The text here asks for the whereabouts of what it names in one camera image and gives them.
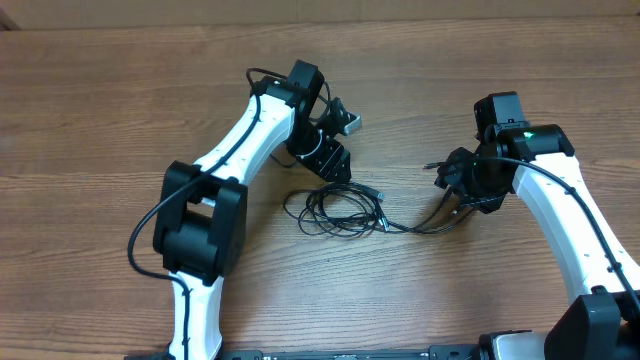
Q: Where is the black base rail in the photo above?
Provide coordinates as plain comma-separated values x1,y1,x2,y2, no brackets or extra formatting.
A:
214,344,493,360

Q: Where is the black usb cable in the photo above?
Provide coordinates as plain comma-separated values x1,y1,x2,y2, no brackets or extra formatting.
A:
282,159,481,239

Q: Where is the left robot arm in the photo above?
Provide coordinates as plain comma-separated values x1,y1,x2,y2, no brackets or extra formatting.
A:
153,60,361,359

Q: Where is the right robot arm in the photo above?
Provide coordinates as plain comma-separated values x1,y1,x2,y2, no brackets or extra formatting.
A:
433,92,639,360

